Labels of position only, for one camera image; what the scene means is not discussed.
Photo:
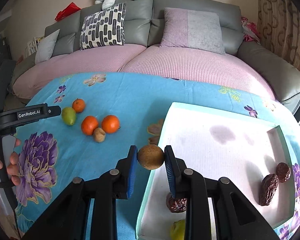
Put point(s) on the pink red clothes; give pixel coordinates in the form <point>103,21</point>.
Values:
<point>250,31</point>

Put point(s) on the red bag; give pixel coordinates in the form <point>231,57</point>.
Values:
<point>69,10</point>

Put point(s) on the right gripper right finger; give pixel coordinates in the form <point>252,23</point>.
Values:
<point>235,216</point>

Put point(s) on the teal shallow tray box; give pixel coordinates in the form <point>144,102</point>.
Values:
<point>219,143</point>

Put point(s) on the small green jujube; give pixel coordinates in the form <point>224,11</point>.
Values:
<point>68,116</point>

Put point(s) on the pink sofa cover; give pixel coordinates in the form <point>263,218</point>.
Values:
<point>178,63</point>

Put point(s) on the brown longan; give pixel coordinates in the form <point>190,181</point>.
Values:
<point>99,135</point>
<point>150,157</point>

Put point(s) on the large green jujube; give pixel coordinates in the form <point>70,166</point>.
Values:
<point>177,230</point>

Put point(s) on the brown patterned curtain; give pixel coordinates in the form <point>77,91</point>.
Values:
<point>279,26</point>

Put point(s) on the black white patterned pillow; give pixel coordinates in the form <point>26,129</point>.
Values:
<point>104,28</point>

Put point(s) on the purple grey pillow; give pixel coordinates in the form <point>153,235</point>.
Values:
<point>192,29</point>

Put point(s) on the large wrinkled red date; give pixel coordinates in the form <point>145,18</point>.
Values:
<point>268,188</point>

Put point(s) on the dark red date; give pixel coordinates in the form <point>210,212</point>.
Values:
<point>176,205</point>
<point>283,172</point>

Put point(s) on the blue floral tablecloth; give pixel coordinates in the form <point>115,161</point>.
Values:
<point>52,152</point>

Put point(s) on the small orange back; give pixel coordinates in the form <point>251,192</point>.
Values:
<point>78,105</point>

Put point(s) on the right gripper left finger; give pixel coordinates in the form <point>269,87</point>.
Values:
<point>67,216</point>

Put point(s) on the light grey pillow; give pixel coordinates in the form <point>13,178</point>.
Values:
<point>46,47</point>

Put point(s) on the grey leather sofa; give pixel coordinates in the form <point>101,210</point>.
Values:
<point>144,25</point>

